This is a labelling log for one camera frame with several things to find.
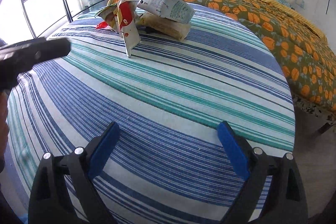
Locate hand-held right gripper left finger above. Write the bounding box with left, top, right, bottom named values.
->
left=28, top=122, right=121, bottom=224

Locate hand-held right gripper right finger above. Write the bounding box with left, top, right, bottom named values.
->
left=217, top=121, right=308, bottom=224

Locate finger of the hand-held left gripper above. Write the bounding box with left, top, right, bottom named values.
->
left=28, top=37, right=71, bottom=63

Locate red white carton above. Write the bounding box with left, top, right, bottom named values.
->
left=115, top=1, right=141, bottom=58

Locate pale yellow packet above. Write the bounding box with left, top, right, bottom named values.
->
left=139, top=15, right=192, bottom=42

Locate white green drink carton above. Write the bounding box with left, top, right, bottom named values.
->
left=136, top=0, right=195, bottom=24

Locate blue green striped tablecloth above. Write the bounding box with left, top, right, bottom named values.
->
left=7, top=7, right=296, bottom=224

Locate leaf print bed skirt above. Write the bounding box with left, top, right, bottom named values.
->
left=292, top=94, right=336, bottom=120

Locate bed with orange-flower quilt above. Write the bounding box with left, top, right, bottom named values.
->
left=108, top=0, right=336, bottom=112

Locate white wardrobe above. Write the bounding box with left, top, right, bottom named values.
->
left=297, top=0, right=336, bottom=39

